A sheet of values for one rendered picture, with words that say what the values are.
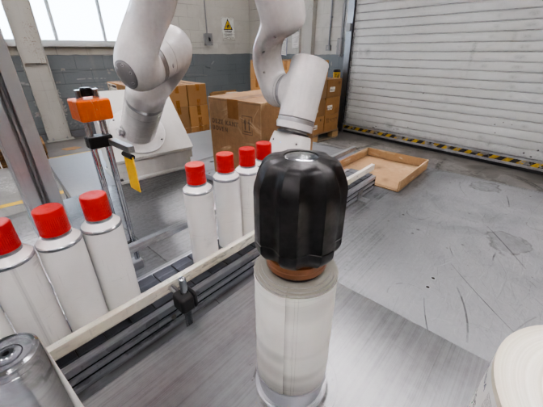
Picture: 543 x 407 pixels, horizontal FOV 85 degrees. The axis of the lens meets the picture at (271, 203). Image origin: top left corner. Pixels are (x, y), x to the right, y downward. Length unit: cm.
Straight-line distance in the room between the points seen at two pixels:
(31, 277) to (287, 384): 32
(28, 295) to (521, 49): 446
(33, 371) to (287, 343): 20
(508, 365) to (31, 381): 37
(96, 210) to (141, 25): 50
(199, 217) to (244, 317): 19
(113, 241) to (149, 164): 75
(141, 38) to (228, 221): 48
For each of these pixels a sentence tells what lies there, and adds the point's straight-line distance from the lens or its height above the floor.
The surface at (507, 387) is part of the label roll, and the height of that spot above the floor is 102.
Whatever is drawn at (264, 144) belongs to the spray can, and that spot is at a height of 108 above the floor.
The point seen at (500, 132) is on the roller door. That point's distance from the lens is 455.
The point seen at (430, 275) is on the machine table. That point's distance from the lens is 73.
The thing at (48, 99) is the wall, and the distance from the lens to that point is 577.
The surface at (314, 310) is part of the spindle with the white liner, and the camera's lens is 29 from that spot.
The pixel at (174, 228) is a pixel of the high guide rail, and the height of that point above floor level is 96.
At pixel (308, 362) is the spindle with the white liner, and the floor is 97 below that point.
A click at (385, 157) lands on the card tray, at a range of 140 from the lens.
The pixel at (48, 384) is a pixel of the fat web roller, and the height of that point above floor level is 103.
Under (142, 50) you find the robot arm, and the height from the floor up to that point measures 126.
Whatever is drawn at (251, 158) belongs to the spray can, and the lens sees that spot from 59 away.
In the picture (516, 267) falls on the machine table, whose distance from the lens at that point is 86.
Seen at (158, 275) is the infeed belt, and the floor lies 88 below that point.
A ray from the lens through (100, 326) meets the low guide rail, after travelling 52.
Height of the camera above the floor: 126
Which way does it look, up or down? 27 degrees down
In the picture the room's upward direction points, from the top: straight up
